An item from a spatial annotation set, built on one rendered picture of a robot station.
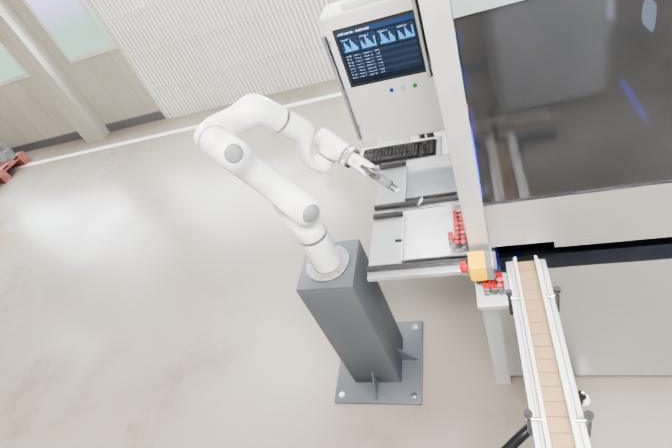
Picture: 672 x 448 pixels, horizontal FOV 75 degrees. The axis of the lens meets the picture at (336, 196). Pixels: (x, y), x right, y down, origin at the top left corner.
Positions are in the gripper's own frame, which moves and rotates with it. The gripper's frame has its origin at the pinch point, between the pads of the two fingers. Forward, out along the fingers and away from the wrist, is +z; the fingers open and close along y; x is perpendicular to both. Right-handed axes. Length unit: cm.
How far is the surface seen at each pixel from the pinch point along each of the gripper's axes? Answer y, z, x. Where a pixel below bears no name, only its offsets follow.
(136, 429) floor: 59, -55, 206
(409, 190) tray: 45.3, -0.1, -0.7
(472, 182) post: -19.3, 26.3, -15.3
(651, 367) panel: 66, 121, 4
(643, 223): 0, 71, -33
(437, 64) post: -48, 6, -32
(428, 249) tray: 21.3, 23.9, 13.1
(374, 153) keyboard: 78, -34, -5
